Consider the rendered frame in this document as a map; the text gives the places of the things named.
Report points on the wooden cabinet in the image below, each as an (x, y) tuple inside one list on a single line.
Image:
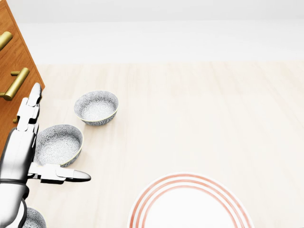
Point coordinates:
[(14, 59)]

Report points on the white plate with red rings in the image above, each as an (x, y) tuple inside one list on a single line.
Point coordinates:
[(190, 209)]

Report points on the grey floral patterned bowl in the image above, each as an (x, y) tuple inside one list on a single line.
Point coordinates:
[(35, 219), (96, 111), (58, 145)]

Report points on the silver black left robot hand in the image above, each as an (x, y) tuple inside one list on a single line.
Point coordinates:
[(17, 152)]

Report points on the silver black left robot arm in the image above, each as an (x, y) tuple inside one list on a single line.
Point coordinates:
[(9, 204)]

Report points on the wooden cabinet drawer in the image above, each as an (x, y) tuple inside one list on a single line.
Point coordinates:
[(28, 85), (13, 26), (7, 114)]

